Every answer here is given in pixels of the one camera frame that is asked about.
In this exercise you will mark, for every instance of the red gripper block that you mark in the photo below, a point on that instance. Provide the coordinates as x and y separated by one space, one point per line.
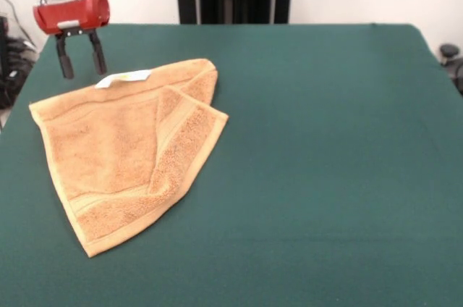
72 13

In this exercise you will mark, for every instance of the tan terry towel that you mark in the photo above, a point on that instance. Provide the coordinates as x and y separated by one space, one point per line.
119 162

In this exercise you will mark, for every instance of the black equipment pile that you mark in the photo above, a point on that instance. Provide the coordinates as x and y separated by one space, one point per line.
14 68

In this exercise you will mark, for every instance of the dark green table cloth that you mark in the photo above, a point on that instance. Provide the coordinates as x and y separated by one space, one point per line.
325 176

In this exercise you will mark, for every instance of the grey office chair base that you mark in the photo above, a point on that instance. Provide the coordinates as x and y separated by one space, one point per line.
452 61

